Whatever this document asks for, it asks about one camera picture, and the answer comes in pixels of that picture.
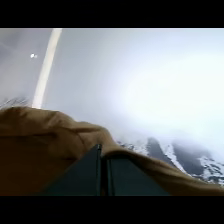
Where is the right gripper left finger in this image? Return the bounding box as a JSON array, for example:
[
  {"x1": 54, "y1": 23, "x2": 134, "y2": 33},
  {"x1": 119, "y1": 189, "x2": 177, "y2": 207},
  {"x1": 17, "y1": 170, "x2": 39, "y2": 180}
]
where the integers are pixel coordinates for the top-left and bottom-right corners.
[{"x1": 40, "y1": 143, "x2": 103, "y2": 197}]

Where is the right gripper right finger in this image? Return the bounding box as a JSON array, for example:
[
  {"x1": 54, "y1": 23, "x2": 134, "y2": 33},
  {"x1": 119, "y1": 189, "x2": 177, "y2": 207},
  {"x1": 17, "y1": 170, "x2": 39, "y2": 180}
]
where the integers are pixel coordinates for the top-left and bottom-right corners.
[{"x1": 106, "y1": 157, "x2": 172, "y2": 197}]

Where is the beige garment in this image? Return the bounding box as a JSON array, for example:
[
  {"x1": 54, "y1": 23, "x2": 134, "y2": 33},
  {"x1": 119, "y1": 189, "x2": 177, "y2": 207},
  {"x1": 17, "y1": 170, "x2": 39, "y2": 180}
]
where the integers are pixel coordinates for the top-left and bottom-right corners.
[{"x1": 0, "y1": 105, "x2": 224, "y2": 197}]

